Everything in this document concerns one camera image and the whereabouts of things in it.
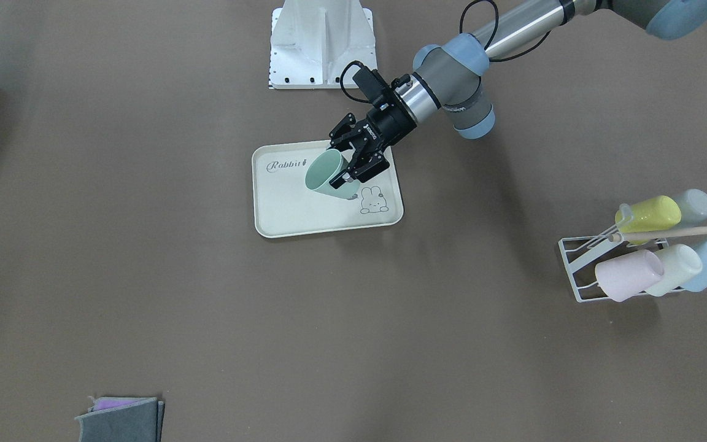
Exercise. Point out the pink cup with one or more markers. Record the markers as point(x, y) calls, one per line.
point(623, 277)

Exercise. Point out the cream white cup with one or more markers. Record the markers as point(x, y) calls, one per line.
point(681, 264)

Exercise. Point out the grey blue cup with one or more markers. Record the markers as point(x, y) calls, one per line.
point(692, 204)

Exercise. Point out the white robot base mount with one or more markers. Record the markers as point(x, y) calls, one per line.
point(313, 41)

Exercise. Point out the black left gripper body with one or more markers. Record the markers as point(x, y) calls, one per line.
point(386, 126)

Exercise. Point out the cream rabbit tray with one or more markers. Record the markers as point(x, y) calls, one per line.
point(284, 207)

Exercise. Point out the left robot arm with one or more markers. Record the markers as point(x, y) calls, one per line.
point(450, 76)

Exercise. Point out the white wire cup rack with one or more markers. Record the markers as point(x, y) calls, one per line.
point(580, 255)

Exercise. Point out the green cup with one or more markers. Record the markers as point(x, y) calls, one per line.
point(322, 171)

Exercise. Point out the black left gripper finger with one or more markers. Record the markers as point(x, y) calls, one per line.
point(346, 134)
point(368, 166)

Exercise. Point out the yellow cup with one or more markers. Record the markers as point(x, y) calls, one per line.
point(659, 213)

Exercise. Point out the grey folded cloth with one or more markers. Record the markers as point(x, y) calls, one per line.
point(122, 419)

